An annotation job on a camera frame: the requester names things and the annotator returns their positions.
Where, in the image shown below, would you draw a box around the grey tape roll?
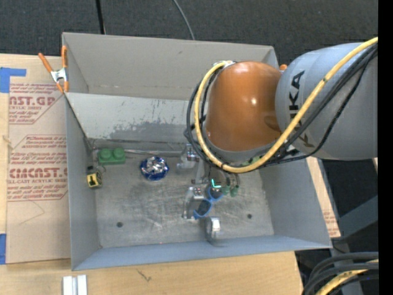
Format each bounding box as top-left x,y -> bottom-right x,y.
200,216 -> 222,247

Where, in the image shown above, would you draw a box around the brown cardboard board red print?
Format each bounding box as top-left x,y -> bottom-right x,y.
0,53 -> 342,266

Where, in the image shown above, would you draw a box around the grey metal bin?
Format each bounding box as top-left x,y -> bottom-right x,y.
61,31 -> 334,272

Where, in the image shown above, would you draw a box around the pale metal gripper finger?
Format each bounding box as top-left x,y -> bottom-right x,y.
176,144 -> 201,173
181,186 -> 205,220

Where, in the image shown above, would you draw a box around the yellow and black small tool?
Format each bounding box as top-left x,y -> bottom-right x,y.
85,164 -> 104,190

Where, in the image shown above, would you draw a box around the green toy brick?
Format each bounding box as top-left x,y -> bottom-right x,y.
97,147 -> 126,167

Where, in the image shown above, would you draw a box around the blue sunglasses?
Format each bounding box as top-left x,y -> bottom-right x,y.
193,186 -> 225,221

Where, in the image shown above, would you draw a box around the blue and silver shiny ball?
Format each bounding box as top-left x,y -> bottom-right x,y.
139,155 -> 170,182

